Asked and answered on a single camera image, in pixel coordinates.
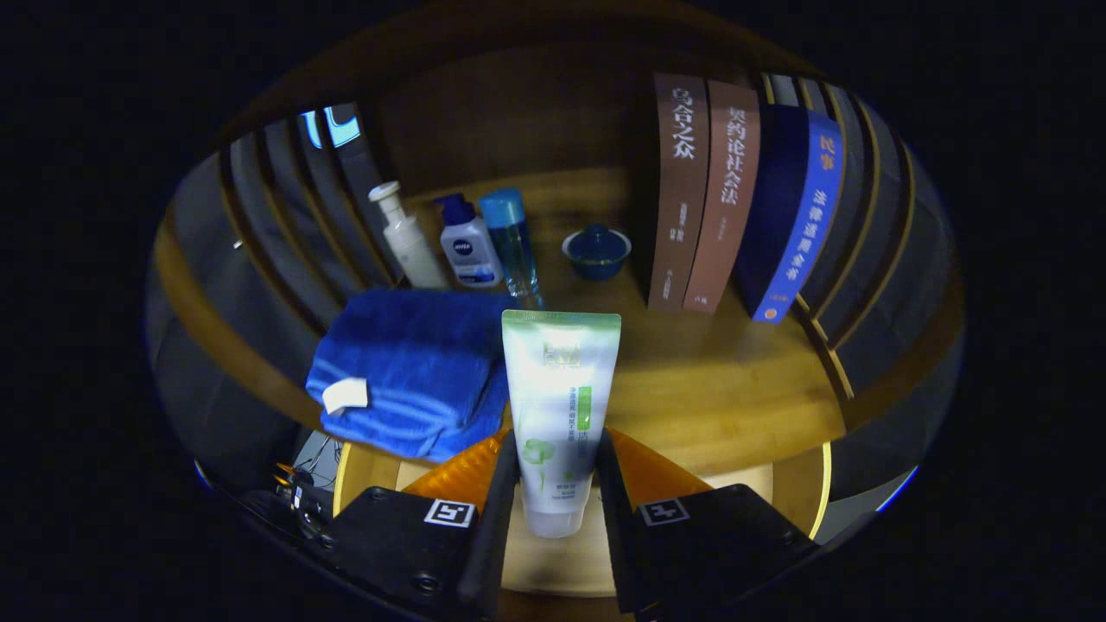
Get white lotion bottle blue cap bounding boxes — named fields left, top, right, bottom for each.
left=435, top=194, right=505, bottom=289

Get clear blue bottle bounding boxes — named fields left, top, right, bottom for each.
left=480, top=188, right=543, bottom=299

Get blue book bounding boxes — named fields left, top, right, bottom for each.
left=734, top=105, right=845, bottom=324

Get reddish brown book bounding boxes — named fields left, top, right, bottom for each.
left=683, top=80, right=762, bottom=314

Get dark brown book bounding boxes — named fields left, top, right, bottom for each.
left=646, top=73, right=711, bottom=313

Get wooden cabinet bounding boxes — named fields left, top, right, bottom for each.
left=147, top=0, right=964, bottom=519

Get white pump bottle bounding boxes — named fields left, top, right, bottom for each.
left=368, top=181, right=448, bottom=290

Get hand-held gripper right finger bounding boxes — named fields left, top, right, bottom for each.
left=594, top=428, right=822, bottom=619

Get blue lidded teacup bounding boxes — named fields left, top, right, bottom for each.
left=562, top=224, right=632, bottom=282

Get blue folded towel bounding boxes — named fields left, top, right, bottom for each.
left=305, top=289, right=519, bottom=463

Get white green tube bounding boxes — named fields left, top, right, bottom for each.
left=501, top=310, right=622, bottom=539

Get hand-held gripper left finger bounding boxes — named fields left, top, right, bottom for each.
left=315, top=428, right=521, bottom=622

